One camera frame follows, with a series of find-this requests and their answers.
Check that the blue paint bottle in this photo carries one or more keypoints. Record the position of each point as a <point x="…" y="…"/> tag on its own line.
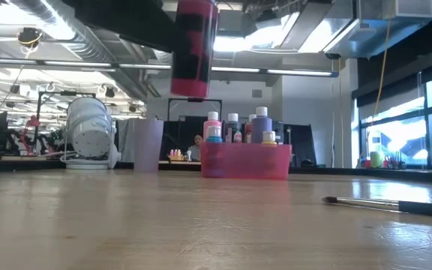
<point x="214" y="135"/>

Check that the tall pink paint bottle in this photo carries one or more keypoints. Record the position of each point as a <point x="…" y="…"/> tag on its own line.
<point x="212" y="118"/>

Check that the magenta black-taped paint bottle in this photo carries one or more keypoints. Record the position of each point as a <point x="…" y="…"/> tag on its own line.
<point x="193" y="48"/>

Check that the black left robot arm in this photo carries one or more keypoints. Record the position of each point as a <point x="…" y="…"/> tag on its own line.
<point x="126" y="18"/>

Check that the tall grey paint bottle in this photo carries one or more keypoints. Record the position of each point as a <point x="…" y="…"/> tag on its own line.
<point x="231" y="125"/>

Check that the person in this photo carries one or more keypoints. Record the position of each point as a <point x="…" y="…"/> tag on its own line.
<point x="196" y="148"/>

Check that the pink plastic bin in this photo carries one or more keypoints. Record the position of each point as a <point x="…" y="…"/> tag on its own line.
<point x="246" y="163"/>

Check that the lavender plastic cup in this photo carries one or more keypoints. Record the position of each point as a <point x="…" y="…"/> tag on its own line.
<point x="148" y="146"/>

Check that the long ceiling light bar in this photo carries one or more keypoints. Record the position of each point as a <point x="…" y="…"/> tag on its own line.
<point x="294" y="72"/>

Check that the colourful small toys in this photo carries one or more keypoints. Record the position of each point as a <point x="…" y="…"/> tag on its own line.
<point x="392" y="164"/>

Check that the black ceiling device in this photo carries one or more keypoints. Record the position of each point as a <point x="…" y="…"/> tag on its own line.
<point x="28" y="36"/>

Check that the white ceiling box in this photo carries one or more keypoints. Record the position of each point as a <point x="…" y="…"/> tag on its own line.
<point x="411" y="9"/>

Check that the black aluminium table frame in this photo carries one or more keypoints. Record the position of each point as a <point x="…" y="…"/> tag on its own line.
<point x="388" y="174"/>

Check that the silver ventilation duct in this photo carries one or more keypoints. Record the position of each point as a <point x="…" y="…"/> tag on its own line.
<point x="69" y="33"/>

